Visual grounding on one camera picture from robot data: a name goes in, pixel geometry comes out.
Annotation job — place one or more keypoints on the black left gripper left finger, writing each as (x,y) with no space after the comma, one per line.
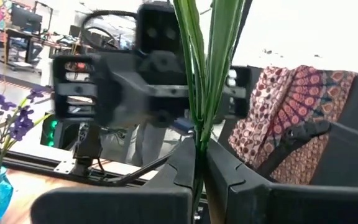
(166,199)

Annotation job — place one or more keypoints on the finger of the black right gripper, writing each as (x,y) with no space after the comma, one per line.
(172,112)
(123,102)

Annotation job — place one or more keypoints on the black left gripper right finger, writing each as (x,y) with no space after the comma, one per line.
(259,202)

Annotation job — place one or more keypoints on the white artificial flower bunch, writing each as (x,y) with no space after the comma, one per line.
(219,62)

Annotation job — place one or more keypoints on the purple artificial flower bunch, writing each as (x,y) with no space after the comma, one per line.
(20,124)

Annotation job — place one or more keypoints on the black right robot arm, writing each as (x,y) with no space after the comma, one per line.
(87,149)

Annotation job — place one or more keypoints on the person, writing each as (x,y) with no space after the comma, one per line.
(151,143)

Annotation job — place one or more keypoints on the black box with green lights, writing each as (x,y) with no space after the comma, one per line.
(50,133)

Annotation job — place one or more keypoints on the black angled bar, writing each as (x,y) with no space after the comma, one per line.
(294,137)

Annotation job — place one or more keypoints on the black office desk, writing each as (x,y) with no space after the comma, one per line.
(30,34)

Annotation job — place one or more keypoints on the black computer monitor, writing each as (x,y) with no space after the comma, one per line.
(26,17)

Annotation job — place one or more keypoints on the red patterned cloth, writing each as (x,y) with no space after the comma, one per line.
(291,93)

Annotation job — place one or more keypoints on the silver metal bracket plate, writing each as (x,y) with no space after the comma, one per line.
(64,166)

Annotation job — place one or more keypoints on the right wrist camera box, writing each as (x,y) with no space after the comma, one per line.
(158,31)

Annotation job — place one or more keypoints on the black aluminium table frame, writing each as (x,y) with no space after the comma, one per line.
(36,161)

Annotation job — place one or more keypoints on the colourful wall poster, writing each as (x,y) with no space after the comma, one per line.
(0,15)

